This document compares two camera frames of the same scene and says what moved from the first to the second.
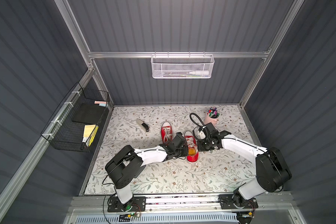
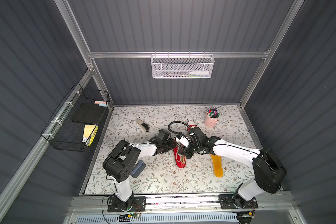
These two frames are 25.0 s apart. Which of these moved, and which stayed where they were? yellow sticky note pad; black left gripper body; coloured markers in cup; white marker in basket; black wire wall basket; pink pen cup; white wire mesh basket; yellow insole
Moved: black left gripper body; yellow insole
Stayed: white marker in basket; yellow sticky note pad; black wire wall basket; white wire mesh basket; pink pen cup; coloured markers in cup
